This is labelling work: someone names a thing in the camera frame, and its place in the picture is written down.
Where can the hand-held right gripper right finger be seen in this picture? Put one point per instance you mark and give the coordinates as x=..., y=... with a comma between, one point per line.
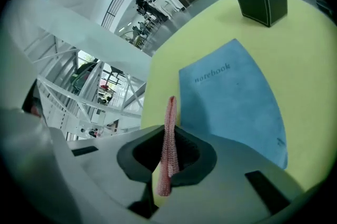
x=223, y=183

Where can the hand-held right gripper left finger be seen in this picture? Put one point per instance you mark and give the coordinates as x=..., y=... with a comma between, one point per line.
x=105, y=159

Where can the pink cloth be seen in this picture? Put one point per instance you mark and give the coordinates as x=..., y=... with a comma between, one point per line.
x=169, y=138

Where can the blue cloth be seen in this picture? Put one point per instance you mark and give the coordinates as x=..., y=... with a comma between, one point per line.
x=231, y=101

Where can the white metal shelf rack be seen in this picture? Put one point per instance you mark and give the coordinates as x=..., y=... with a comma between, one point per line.
x=65, y=91

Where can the row of black cases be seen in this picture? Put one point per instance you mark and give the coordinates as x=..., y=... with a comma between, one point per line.
x=83, y=75

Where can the white pillar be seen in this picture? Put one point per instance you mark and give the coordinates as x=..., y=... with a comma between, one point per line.
x=79, y=33

